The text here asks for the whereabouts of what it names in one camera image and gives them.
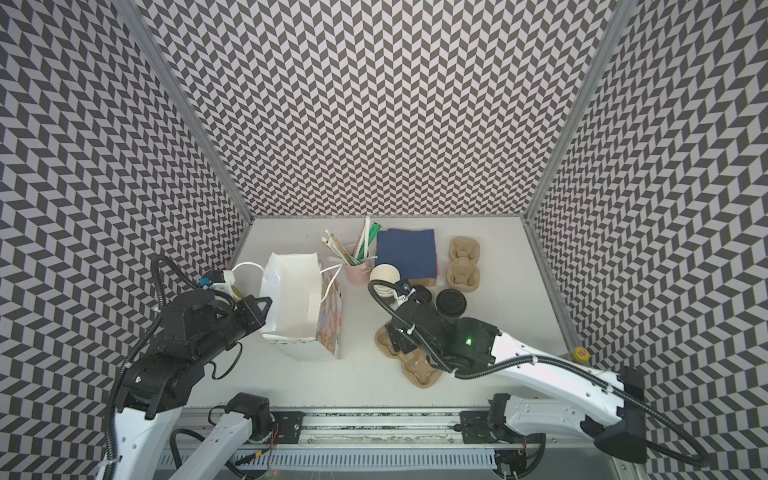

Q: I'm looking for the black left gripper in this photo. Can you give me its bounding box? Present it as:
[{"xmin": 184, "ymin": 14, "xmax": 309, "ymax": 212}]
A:
[{"xmin": 198, "ymin": 294, "xmax": 274, "ymax": 364}]

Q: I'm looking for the black cup lid stack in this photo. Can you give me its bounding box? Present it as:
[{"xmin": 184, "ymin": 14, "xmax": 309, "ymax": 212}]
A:
[{"xmin": 435, "ymin": 289, "xmax": 468, "ymax": 318}]

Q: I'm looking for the white paper takeout bag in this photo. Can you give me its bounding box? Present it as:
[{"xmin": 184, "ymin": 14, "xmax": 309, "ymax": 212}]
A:
[{"xmin": 233, "ymin": 253, "xmax": 343, "ymax": 362}]

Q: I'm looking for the beige pulp cup carrier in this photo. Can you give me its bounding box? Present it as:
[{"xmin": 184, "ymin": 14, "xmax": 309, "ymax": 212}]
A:
[
  {"xmin": 446, "ymin": 236, "xmax": 481, "ymax": 293},
  {"xmin": 374, "ymin": 326, "xmax": 442, "ymax": 389}
]

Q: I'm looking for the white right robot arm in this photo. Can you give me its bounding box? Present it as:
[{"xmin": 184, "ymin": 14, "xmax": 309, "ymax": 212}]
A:
[{"xmin": 367, "ymin": 280, "xmax": 710, "ymax": 468}]

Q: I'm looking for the brown cardboard napkin box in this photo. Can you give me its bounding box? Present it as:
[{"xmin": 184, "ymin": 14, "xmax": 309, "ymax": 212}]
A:
[{"xmin": 411, "ymin": 278, "xmax": 437, "ymax": 287}]

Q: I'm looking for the stack of paper cups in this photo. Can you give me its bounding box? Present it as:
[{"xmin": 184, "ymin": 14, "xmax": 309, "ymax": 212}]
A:
[{"xmin": 370, "ymin": 264, "xmax": 400, "ymax": 298}]

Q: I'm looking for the blue napkin stack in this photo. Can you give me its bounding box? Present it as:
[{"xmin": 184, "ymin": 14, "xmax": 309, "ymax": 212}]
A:
[{"xmin": 376, "ymin": 229, "xmax": 439, "ymax": 280}]

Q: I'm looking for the pink utensil holder cup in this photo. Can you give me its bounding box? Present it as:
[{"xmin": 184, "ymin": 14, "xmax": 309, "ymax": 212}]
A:
[{"xmin": 344, "ymin": 258, "xmax": 372, "ymax": 285}]

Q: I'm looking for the yellow capped bottle right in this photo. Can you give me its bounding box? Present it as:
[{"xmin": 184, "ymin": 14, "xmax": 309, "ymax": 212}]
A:
[{"xmin": 571, "ymin": 346, "xmax": 591, "ymax": 365}]

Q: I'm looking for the green straws bundle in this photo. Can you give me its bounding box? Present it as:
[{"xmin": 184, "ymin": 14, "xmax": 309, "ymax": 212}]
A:
[{"xmin": 352, "ymin": 217, "xmax": 382, "ymax": 264}]

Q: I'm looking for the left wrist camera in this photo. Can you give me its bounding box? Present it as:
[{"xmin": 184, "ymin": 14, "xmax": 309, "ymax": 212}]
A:
[{"xmin": 198, "ymin": 270, "xmax": 238, "ymax": 299}]

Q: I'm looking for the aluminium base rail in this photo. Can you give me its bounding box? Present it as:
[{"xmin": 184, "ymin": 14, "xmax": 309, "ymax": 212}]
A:
[{"xmin": 143, "ymin": 406, "xmax": 631, "ymax": 475}]

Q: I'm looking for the aluminium corner post left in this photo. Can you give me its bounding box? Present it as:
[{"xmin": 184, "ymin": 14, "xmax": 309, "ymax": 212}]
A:
[{"xmin": 112, "ymin": 0, "xmax": 253, "ymax": 224}]

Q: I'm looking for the aluminium corner post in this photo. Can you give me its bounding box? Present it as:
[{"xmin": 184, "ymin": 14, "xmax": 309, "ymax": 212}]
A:
[
  {"xmin": 523, "ymin": 0, "xmax": 638, "ymax": 223},
  {"xmin": 112, "ymin": 0, "xmax": 253, "ymax": 224}
]

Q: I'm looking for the aluminium corner post right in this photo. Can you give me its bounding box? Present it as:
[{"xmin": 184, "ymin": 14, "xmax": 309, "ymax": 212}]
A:
[{"xmin": 523, "ymin": 0, "xmax": 638, "ymax": 223}]

